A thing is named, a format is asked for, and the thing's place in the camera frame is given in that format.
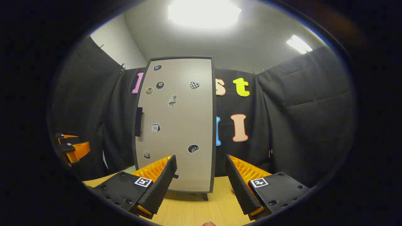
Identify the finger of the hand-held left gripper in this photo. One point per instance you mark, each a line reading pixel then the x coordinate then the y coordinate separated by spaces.
pixel 64 140
pixel 80 150

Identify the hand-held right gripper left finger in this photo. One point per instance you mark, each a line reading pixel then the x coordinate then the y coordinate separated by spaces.
pixel 160 185

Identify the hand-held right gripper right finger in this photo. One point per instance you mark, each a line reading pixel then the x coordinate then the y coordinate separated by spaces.
pixel 240 188

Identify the grey cabinet door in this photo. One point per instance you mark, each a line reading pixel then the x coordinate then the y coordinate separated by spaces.
pixel 182 125

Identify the green book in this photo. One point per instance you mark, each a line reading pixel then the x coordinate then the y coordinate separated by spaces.
pixel 130 169

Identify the black backdrop cloth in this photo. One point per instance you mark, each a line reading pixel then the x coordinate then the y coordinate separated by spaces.
pixel 298 110

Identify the narrow ceiling light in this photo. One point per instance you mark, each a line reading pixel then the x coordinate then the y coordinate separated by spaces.
pixel 299 44

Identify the large ceiling light panel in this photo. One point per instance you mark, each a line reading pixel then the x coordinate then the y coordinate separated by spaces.
pixel 204 12

